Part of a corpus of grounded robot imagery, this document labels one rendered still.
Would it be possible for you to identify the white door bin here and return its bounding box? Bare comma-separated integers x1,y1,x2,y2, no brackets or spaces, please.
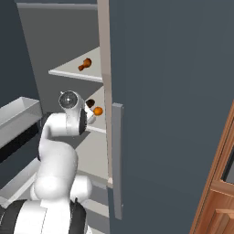
0,157,41,209
0,96,44,151

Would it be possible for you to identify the white freezer rack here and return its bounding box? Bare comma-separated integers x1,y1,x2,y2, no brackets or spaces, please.
48,46,104,84
73,131,110,181
84,85,108,135

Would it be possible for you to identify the grey fridge door handle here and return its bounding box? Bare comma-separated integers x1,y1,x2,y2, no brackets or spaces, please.
111,101,125,221

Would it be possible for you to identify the dark grey fridge door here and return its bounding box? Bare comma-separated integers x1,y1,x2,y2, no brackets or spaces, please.
108,0,234,234

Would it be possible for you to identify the wooden cabinet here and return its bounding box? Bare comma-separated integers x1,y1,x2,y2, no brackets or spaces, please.
188,100,234,234

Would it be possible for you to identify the grey freezer body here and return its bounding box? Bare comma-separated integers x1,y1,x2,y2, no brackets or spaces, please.
14,0,114,234

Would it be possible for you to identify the dark grey freezer door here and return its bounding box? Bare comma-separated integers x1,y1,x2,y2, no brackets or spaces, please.
0,0,44,211

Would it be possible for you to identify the brown chicken drumstick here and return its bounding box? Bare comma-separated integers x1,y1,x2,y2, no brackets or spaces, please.
77,57,92,72

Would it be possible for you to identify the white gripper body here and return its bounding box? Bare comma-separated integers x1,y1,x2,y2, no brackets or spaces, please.
85,104,96,125

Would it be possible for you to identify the orange bell pepper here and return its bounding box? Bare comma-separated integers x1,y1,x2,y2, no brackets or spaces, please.
92,106,104,117

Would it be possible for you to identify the dark brown sweet potato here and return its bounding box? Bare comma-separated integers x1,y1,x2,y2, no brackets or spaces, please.
85,98,96,108

